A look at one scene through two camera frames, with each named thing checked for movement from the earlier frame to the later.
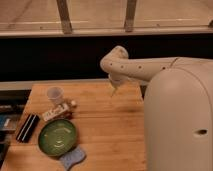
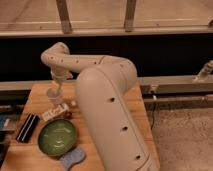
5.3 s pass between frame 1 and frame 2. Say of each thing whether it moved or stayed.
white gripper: moved
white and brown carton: stayed
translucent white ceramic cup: stayed
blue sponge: stayed
